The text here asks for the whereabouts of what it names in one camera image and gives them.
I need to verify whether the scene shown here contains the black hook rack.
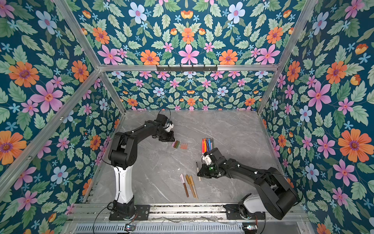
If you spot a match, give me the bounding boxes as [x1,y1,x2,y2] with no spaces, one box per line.
[156,65,218,72]

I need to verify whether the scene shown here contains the white slotted cable duct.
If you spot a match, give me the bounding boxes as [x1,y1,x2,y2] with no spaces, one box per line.
[73,223,244,234]

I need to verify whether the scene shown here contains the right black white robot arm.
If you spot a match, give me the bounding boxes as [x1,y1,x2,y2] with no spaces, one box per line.
[197,155,300,220]

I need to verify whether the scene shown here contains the tan brown pen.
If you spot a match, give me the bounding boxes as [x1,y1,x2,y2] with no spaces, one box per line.
[186,175,196,198]

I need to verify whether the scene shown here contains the left small circuit board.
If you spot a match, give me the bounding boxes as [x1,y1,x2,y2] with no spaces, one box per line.
[125,224,136,232]

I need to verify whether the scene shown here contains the right small circuit board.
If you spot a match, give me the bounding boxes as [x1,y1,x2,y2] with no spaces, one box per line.
[242,223,258,234]

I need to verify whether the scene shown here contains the aluminium front rail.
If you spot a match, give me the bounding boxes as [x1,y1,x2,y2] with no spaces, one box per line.
[65,202,310,224]

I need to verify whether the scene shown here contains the purple highlighter pen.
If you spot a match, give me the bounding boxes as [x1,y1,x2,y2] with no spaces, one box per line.
[205,138,210,152]

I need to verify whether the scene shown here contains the beige pen pink cap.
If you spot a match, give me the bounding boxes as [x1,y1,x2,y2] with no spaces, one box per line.
[196,162,201,181]

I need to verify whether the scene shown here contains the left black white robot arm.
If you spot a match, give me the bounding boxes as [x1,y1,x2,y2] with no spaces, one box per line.
[108,114,175,221]

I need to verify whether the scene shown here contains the small circuit board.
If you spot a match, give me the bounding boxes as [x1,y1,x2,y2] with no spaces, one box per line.
[242,223,258,234]
[125,224,136,232]

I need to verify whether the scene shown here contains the orange highlighter pen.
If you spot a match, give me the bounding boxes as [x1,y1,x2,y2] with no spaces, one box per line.
[204,138,208,153]

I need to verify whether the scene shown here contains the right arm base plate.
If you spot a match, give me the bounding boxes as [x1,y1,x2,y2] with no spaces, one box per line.
[223,204,266,220]

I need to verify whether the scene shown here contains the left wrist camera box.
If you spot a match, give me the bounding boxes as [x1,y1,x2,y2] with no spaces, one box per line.
[156,114,174,132]

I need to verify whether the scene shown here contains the brown pen pink cap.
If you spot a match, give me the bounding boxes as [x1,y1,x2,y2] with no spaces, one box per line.
[180,174,189,198]

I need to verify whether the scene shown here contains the red highlighter pen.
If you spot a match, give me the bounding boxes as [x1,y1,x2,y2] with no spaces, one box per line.
[201,138,205,154]

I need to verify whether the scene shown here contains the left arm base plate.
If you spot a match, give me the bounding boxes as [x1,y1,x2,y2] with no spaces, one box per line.
[109,205,151,221]

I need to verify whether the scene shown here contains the brown pen tan cap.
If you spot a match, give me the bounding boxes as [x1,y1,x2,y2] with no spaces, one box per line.
[189,175,198,199]

